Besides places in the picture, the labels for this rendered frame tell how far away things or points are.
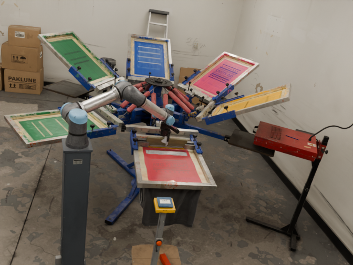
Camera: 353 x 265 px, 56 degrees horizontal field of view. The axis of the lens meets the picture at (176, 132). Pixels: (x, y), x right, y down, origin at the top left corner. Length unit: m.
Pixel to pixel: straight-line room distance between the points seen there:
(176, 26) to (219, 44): 1.00
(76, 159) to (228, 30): 5.35
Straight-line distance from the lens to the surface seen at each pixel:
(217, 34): 7.04
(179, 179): 2.51
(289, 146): 3.21
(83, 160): 2.29
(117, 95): 2.39
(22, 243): 3.34
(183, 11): 6.81
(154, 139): 2.82
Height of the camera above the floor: 2.28
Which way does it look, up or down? 24 degrees down
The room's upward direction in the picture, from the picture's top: 10 degrees clockwise
